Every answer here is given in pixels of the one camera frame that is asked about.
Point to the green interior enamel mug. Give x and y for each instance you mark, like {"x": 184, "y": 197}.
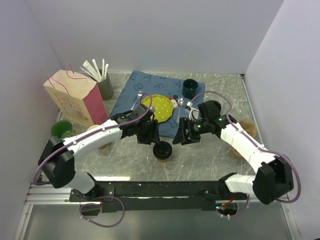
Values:
{"x": 62, "y": 129}

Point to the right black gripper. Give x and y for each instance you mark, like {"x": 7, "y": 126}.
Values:
{"x": 181, "y": 137}

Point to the silver fork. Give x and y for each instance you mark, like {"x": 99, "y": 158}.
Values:
{"x": 139, "y": 95}

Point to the brown paper cup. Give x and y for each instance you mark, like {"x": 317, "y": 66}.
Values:
{"x": 162, "y": 160}

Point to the dark green mug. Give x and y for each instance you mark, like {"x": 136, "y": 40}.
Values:
{"x": 189, "y": 88}

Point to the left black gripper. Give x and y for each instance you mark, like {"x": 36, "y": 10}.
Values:
{"x": 153, "y": 136}

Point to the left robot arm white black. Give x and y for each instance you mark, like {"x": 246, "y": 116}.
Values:
{"x": 58, "y": 158}

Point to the white wrapped straws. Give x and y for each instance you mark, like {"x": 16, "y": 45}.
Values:
{"x": 93, "y": 71}

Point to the yellow-green dotted plate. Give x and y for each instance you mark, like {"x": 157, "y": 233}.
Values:
{"x": 163, "y": 107}

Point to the blue alphabet cloth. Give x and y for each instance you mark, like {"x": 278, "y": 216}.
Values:
{"x": 161, "y": 88}

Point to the black plastic cup lid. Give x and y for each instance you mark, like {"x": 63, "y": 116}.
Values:
{"x": 163, "y": 150}

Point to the cartoon mouse figurine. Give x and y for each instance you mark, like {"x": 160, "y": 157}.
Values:
{"x": 174, "y": 100}

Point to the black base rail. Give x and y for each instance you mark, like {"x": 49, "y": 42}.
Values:
{"x": 156, "y": 195}

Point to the stack of brown paper cups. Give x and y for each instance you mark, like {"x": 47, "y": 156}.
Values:
{"x": 93, "y": 127}

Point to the grey straw holder cup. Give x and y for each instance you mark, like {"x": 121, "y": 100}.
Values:
{"x": 105, "y": 88}

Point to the pink paper gift bag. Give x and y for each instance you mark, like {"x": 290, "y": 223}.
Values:
{"x": 77, "y": 96}

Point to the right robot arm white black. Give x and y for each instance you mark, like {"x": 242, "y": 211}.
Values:
{"x": 273, "y": 176}

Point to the silver spoon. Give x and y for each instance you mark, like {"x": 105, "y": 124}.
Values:
{"x": 180, "y": 103}

